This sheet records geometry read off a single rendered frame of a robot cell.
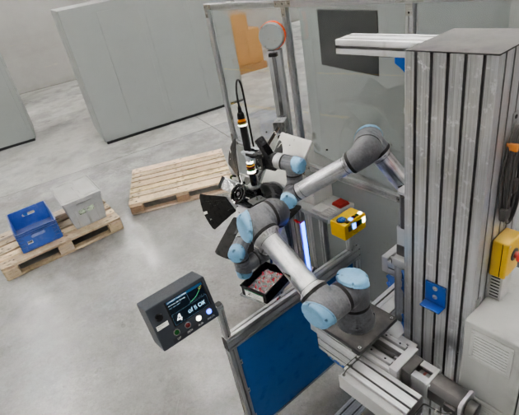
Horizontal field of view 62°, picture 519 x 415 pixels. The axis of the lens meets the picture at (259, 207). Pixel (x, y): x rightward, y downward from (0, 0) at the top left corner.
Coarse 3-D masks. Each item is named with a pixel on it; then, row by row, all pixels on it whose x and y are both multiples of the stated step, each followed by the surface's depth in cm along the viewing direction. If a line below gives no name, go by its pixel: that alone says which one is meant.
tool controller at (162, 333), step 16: (192, 272) 180; (176, 288) 170; (192, 288) 170; (144, 304) 166; (160, 304) 164; (176, 304) 167; (192, 304) 171; (208, 304) 175; (144, 320) 171; (160, 320) 163; (192, 320) 172; (208, 320) 176; (160, 336) 165; (176, 336) 168
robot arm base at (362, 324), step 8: (352, 312) 159; (360, 312) 159; (368, 312) 162; (344, 320) 163; (352, 320) 161; (360, 320) 160; (368, 320) 162; (344, 328) 163; (352, 328) 162; (360, 328) 162; (368, 328) 162
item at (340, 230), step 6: (348, 210) 230; (354, 210) 229; (342, 216) 226; (348, 216) 225; (360, 216) 224; (330, 222) 225; (336, 222) 222; (342, 222) 221; (348, 222) 220; (354, 222) 222; (336, 228) 224; (342, 228) 220; (360, 228) 227; (336, 234) 226; (342, 234) 222; (348, 234) 222; (354, 234) 225
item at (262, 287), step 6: (264, 270) 234; (270, 270) 234; (270, 276) 229; (252, 282) 228; (258, 282) 226; (264, 282) 226; (270, 282) 225; (252, 288) 224; (258, 288) 223; (264, 288) 222
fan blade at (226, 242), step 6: (234, 222) 236; (228, 228) 236; (234, 228) 235; (228, 234) 236; (222, 240) 236; (228, 240) 235; (222, 246) 236; (228, 246) 235; (252, 246) 233; (216, 252) 237; (222, 252) 235; (228, 258) 234
